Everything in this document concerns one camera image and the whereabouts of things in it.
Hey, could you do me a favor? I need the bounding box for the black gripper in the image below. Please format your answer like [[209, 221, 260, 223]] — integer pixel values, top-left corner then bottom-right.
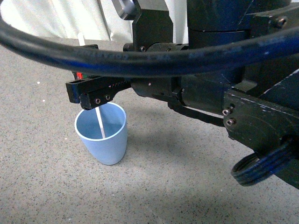
[[65, 44, 177, 110]]

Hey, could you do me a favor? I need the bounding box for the white chopstick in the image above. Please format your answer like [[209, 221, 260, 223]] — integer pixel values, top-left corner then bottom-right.
[[77, 32, 106, 138]]

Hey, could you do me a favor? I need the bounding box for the light blue plastic cup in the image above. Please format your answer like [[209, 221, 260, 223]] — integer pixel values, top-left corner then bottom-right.
[[74, 102, 128, 165]]

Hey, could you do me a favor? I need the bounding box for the white curtain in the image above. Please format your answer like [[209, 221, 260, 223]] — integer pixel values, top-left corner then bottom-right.
[[0, 0, 133, 42]]

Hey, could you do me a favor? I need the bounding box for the thick black cable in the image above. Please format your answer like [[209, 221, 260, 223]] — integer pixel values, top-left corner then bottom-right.
[[0, 14, 299, 79]]

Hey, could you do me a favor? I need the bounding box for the coiled black cable bundle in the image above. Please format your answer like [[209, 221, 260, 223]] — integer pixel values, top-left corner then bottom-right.
[[230, 137, 299, 187]]

